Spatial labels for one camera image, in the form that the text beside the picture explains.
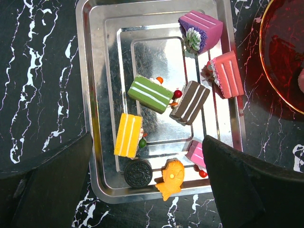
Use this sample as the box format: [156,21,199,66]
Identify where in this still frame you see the green layered cake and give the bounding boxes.
[127,74,173,114]

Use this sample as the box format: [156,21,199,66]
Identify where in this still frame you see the orange fish cookie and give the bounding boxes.
[155,159,185,201]

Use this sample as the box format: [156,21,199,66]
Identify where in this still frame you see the red three-tier dessert stand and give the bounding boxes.
[259,0,304,114]

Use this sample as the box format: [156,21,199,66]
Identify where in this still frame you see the black round cookie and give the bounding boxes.
[124,159,152,189]

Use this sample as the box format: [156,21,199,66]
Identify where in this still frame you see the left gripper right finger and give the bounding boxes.
[202,135,304,228]

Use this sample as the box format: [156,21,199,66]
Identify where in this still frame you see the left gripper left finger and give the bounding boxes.
[0,132,93,228]

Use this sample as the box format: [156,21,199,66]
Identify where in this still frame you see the red pink cake slice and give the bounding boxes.
[202,50,244,99]

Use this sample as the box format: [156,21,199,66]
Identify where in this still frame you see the pink cupcake with topping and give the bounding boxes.
[298,69,304,93]

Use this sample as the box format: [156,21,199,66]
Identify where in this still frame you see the pink cake slice front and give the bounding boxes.
[186,140,208,178]

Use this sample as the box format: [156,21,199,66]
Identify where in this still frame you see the brown chocolate cake slice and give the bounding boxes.
[170,81,210,125]

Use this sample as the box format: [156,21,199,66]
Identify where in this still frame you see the stainless steel tray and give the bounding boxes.
[76,0,245,204]

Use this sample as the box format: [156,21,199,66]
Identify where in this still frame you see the yellow cake slice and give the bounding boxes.
[114,113,144,159]

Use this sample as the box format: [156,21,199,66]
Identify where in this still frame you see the magenta cake slice back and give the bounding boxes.
[178,10,223,55]

